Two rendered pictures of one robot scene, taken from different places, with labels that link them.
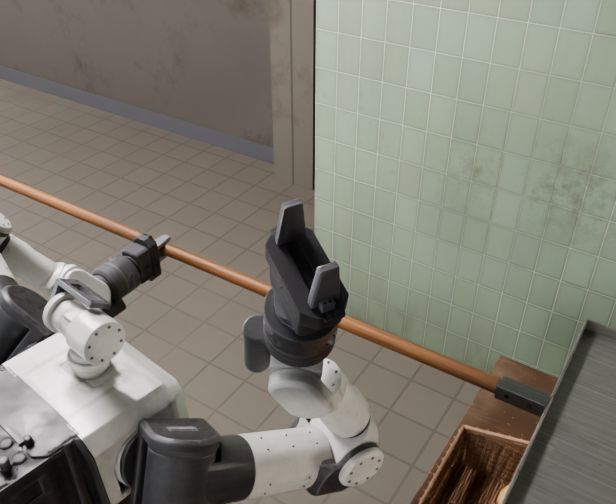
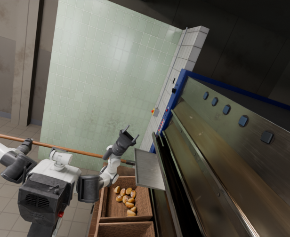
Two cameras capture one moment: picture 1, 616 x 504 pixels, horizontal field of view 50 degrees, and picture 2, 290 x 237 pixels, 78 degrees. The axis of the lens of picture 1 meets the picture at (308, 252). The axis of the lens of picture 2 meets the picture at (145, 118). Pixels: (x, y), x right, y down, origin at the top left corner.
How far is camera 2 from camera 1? 70 cm
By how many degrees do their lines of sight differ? 43
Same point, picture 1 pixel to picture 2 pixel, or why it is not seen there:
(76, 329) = (64, 157)
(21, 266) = not seen: outside the picture
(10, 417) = (47, 182)
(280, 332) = (121, 148)
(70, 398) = (59, 175)
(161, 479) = (92, 185)
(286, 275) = (126, 138)
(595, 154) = (118, 116)
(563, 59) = (112, 97)
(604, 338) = (137, 150)
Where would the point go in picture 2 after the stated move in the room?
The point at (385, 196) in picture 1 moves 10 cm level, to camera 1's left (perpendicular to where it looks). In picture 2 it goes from (65, 127) to (59, 127)
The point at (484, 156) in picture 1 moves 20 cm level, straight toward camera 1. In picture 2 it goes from (93, 116) to (95, 122)
